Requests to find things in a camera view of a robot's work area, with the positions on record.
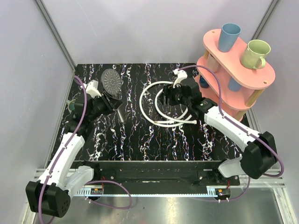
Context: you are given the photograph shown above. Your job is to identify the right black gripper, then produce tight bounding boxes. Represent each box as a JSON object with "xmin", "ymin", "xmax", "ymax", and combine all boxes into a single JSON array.
[{"xmin": 157, "ymin": 83, "xmax": 191, "ymax": 107}]

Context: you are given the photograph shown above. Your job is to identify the grey shower head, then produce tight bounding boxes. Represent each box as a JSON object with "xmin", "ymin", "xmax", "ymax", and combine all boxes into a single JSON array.
[{"xmin": 100, "ymin": 68, "xmax": 127, "ymax": 124}]

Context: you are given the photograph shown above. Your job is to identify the white shower hose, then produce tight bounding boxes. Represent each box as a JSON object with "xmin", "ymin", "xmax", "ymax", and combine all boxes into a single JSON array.
[{"xmin": 139, "ymin": 81, "xmax": 198, "ymax": 128}]

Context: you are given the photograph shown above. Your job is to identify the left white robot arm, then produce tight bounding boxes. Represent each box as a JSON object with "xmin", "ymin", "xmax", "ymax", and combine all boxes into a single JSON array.
[{"xmin": 25, "ymin": 93, "xmax": 122, "ymax": 217}]

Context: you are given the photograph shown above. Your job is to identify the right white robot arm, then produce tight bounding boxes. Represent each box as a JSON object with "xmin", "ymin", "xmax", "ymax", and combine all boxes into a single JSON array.
[{"xmin": 160, "ymin": 78, "xmax": 278, "ymax": 185}]

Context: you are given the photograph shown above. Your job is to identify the teal ceramic cup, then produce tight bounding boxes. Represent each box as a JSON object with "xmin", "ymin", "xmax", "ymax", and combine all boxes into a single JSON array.
[{"xmin": 66, "ymin": 99, "xmax": 76, "ymax": 113}]

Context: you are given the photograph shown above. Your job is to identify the dark blue cup bottom shelf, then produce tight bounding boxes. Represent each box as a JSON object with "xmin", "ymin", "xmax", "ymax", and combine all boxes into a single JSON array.
[{"xmin": 199, "ymin": 76, "xmax": 209, "ymax": 88}]

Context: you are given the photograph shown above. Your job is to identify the pink cup middle shelf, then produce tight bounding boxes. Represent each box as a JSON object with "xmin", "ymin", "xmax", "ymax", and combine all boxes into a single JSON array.
[{"xmin": 206, "ymin": 53, "xmax": 221, "ymax": 73}]

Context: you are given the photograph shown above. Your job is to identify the light blue cup middle shelf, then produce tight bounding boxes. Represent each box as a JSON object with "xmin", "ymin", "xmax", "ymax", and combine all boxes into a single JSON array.
[{"xmin": 228, "ymin": 77, "xmax": 242, "ymax": 92}]

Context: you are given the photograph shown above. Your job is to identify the pink three-tier shelf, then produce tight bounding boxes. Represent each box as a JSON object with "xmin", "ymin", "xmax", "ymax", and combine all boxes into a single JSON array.
[{"xmin": 195, "ymin": 29, "xmax": 275, "ymax": 121}]

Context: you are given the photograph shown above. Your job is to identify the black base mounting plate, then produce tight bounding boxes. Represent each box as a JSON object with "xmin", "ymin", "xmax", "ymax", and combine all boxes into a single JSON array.
[{"xmin": 93, "ymin": 166, "xmax": 240, "ymax": 196}]

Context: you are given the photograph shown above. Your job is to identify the blue tumbler on top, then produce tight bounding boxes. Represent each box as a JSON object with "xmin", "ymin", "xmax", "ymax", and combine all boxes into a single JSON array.
[{"xmin": 218, "ymin": 23, "xmax": 241, "ymax": 52}]

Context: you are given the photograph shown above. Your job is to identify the green mug on shelf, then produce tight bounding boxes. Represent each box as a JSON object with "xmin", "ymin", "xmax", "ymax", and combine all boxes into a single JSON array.
[{"xmin": 240, "ymin": 39, "xmax": 271, "ymax": 70}]

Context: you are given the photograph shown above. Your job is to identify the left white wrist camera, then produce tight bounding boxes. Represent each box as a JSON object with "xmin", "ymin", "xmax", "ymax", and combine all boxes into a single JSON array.
[{"xmin": 85, "ymin": 80, "xmax": 102, "ymax": 98}]

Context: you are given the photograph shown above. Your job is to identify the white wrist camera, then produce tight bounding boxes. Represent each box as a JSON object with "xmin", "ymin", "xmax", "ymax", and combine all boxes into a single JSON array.
[
  {"xmin": 85, "ymin": 80, "xmax": 102, "ymax": 98},
  {"xmin": 173, "ymin": 69, "xmax": 188, "ymax": 86}
]

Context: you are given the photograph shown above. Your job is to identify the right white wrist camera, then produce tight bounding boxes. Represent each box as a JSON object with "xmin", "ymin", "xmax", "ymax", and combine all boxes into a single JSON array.
[{"xmin": 173, "ymin": 69, "xmax": 188, "ymax": 86}]

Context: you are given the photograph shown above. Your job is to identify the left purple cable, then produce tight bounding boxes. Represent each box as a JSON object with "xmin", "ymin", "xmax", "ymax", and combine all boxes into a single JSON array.
[{"xmin": 37, "ymin": 76, "xmax": 133, "ymax": 224}]

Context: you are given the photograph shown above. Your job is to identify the purple cable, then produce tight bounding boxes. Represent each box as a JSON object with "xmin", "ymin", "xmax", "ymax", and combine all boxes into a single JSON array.
[
  {"xmin": 37, "ymin": 76, "xmax": 133, "ymax": 224},
  {"xmin": 179, "ymin": 64, "xmax": 285, "ymax": 203}
]

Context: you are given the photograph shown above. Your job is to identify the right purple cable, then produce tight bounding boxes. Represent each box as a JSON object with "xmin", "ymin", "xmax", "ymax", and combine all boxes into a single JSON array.
[{"xmin": 179, "ymin": 64, "xmax": 285, "ymax": 203}]

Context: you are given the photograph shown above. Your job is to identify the aluminium rail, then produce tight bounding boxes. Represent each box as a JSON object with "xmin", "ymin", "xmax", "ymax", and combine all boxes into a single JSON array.
[{"xmin": 239, "ymin": 175, "xmax": 285, "ymax": 188}]

